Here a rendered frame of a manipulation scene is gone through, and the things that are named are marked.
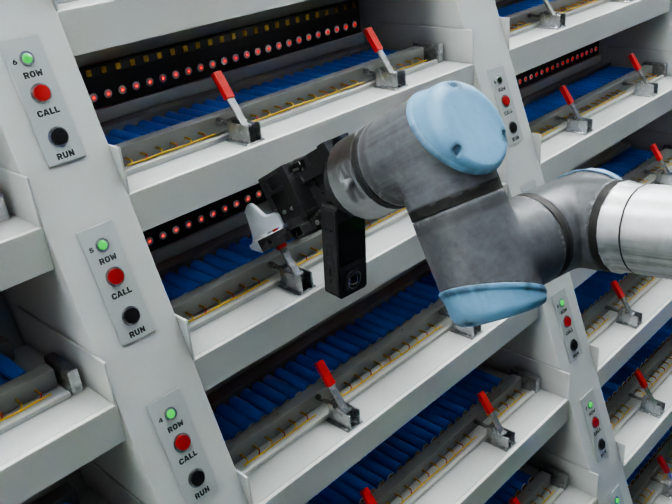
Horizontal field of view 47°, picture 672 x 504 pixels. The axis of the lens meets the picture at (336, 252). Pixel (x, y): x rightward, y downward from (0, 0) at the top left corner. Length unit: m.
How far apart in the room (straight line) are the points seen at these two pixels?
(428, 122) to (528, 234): 0.14
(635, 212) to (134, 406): 0.52
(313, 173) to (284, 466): 0.36
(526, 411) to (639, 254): 0.63
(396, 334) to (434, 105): 0.53
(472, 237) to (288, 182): 0.24
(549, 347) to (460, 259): 0.66
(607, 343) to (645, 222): 0.79
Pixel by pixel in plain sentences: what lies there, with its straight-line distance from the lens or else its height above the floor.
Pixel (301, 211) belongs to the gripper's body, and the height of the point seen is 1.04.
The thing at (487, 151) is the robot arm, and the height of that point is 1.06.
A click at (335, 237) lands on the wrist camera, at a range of 0.83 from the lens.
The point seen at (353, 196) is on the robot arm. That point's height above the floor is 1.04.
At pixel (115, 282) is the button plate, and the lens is 0.80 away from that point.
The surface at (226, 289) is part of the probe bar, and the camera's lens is 0.95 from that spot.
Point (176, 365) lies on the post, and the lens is 0.85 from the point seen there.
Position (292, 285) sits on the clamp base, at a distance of 0.95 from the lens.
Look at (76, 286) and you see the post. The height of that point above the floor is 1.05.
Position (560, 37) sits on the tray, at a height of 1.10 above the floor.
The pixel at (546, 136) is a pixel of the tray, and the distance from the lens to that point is 1.43.
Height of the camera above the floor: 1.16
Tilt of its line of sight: 12 degrees down
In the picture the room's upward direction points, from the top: 19 degrees counter-clockwise
